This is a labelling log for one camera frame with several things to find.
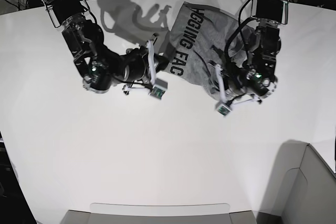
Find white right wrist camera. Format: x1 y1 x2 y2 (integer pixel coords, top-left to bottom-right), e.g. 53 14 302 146
122 39 169 101

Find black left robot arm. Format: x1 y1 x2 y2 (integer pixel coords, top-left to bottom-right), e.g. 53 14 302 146
211 0 289 101

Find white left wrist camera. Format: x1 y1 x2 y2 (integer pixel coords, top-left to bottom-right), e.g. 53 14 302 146
208 63 263 117

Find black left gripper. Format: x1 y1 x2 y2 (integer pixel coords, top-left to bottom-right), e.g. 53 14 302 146
209 62 247 97

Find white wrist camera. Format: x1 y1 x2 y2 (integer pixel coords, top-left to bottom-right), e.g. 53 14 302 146
122 39 169 101
208 63 263 117

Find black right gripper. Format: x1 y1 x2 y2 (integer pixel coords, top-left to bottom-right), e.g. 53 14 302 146
125 47 169 83

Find grey bin at right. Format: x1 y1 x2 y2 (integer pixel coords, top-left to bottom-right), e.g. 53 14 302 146
282 145 335 224

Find grey T-shirt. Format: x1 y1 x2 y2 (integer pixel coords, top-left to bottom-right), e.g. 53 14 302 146
164 1 259 101

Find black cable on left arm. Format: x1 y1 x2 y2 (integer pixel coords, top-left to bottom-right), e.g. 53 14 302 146
224 0 259 62

